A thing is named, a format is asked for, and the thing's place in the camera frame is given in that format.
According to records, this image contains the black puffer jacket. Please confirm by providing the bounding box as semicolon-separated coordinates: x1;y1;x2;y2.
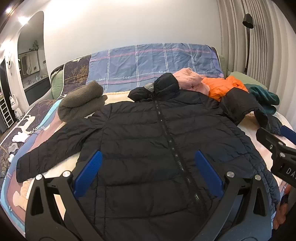
16;73;280;240

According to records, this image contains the person's right hand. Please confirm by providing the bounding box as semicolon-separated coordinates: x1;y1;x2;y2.
273;185;291;230

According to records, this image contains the dark green fleece garment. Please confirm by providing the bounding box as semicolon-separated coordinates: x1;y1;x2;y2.
245;84;280;114

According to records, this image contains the cream printed blanket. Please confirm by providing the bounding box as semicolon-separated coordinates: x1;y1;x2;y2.
1;91;273;237

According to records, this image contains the grey-brown fleece garment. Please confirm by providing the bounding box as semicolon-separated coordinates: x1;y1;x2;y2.
58;81;107;122

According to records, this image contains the orange puffer jacket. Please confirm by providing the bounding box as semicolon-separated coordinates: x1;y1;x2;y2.
202;76;248;101

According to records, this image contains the white shelf unit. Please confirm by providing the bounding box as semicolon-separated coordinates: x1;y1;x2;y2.
0;97;14;128

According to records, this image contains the white bear figurine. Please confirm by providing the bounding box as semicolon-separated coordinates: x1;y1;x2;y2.
10;94;23;121

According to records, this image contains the dark floral pillow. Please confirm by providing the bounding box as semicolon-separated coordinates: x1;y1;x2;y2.
62;55;91;95

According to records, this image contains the pink quilted jacket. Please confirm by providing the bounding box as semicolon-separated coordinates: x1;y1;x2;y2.
173;68;210;96

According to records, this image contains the green pillow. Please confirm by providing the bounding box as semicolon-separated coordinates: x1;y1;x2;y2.
51;69;64;99

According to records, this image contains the black floor lamp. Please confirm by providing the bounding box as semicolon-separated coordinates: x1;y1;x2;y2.
242;13;254;75

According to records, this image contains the blue plaid duvet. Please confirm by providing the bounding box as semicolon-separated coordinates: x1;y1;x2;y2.
86;43;224;93

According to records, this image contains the arched wall mirror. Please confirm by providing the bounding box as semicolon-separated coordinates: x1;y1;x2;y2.
18;11;51;105

